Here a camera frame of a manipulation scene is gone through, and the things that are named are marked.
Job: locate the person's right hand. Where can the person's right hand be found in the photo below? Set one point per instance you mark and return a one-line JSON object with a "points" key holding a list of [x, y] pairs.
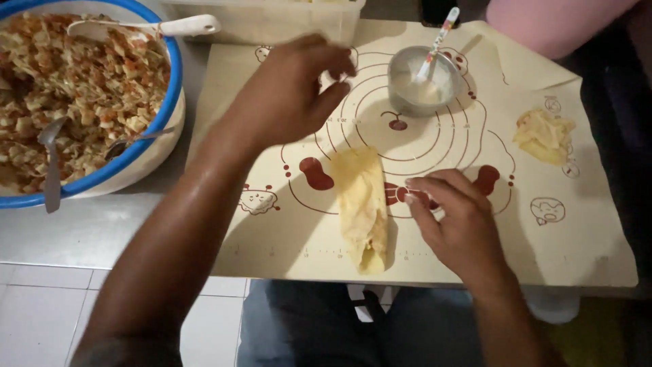
{"points": [[461, 224]]}

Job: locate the person's left hand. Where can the person's left hand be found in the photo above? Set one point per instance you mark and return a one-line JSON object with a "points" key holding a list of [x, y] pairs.
{"points": [[285, 97]]}

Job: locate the cream printed pastry mat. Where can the cream printed pastry mat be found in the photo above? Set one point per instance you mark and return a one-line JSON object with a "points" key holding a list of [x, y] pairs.
{"points": [[448, 204]]}

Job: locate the translucent plastic container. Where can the translucent plastic container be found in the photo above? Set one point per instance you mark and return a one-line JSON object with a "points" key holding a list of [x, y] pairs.
{"points": [[265, 20]]}

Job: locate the rolled yellow pastry wrapper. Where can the rolled yellow pastry wrapper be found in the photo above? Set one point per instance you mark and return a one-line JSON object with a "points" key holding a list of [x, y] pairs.
{"points": [[362, 209]]}

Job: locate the crumpled yellow pastry scrap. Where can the crumpled yellow pastry scrap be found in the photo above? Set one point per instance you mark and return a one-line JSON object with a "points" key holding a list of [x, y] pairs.
{"points": [[543, 135]]}

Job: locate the white plastic serving spoon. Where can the white plastic serving spoon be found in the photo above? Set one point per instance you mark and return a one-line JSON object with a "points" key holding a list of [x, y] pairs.
{"points": [[168, 26]]}

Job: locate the blue rimmed white basin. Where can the blue rimmed white basin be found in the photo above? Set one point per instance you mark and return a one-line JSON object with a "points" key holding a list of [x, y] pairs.
{"points": [[153, 132]]}

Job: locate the small metal cup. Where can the small metal cup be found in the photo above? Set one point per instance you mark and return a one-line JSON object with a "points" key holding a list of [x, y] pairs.
{"points": [[423, 84]]}

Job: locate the person's blue jeans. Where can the person's blue jeans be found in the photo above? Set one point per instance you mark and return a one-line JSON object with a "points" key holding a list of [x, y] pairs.
{"points": [[356, 326]]}

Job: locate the patterned white plastic spoon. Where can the patterned white plastic spoon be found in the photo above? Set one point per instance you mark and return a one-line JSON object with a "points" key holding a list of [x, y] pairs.
{"points": [[435, 48]]}

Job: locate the small metal spoon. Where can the small metal spoon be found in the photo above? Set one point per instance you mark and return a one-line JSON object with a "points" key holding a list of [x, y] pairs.
{"points": [[132, 142]]}

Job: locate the black phone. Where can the black phone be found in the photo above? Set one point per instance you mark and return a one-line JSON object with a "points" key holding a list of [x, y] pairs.
{"points": [[439, 13]]}

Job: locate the shredded vegetable filling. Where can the shredded vegetable filling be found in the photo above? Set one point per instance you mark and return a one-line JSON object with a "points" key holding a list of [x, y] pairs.
{"points": [[86, 86]]}

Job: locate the large metal spoon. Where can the large metal spoon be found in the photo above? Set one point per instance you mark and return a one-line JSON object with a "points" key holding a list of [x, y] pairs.
{"points": [[51, 163]]}

